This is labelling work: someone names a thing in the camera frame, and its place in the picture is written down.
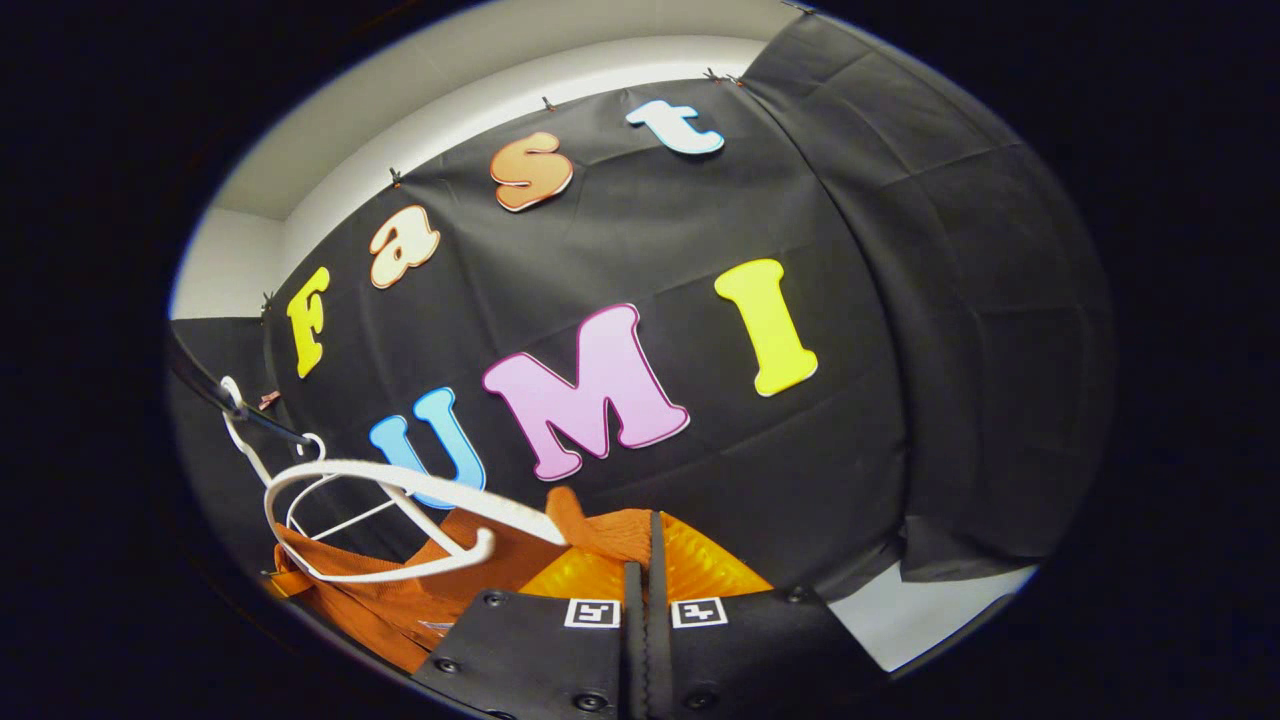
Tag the white empty clothes hanger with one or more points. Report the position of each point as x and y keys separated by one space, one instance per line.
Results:
x=236 y=410

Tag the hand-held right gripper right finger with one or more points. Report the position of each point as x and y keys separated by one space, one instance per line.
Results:
x=760 y=650

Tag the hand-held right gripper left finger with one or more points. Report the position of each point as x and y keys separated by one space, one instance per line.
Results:
x=530 y=650

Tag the black backdrop cloth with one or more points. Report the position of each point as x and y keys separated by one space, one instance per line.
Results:
x=850 y=300

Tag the black clothes rack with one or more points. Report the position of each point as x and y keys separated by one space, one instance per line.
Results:
x=275 y=428

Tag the white clothes hanger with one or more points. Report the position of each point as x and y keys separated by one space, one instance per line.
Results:
x=236 y=410
x=470 y=505

